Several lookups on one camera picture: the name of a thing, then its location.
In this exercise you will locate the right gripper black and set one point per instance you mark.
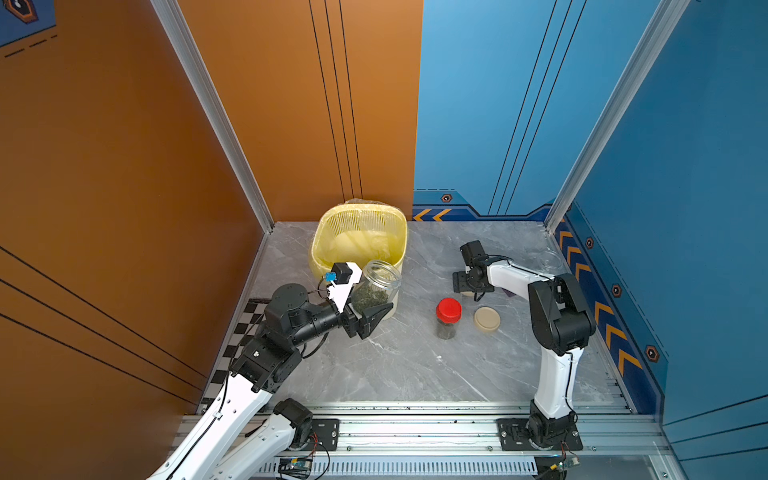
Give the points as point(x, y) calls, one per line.
point(458, 282)

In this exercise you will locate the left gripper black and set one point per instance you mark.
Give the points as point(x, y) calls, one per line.
point(361, 325)

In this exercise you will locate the glass jar with tea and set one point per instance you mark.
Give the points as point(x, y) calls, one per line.
point(550, 263)

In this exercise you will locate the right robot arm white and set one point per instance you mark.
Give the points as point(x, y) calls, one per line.
point(562, 326)

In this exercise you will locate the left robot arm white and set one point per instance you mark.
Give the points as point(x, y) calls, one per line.
point(211, 450)

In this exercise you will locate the glass jar red lid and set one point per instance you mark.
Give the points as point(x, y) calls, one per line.
point(448, 313)

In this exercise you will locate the black white checkerboard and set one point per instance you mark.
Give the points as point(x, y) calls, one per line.
point(242, 332)

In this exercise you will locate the green circuit board left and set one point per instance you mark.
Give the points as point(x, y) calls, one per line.
point(299, 468)

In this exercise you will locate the green circuit board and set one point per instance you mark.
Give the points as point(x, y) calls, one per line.
point(299, 468)
point(564, 465)

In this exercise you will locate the green circuit board right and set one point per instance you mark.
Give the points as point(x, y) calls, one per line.
point(564, 465)

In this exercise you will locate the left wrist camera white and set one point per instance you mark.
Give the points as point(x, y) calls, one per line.
point(341, 280)

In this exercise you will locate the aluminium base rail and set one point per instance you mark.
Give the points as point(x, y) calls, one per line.
point(464, 440)

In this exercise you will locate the aluminium corner post right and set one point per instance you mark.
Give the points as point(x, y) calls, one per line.
point(655, 36)

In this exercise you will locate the aluminium corner post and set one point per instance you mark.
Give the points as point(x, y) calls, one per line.
point(655, 36)
point(179, 34)

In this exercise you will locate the aluminium corner post left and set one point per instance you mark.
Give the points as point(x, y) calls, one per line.
point(179, 34)

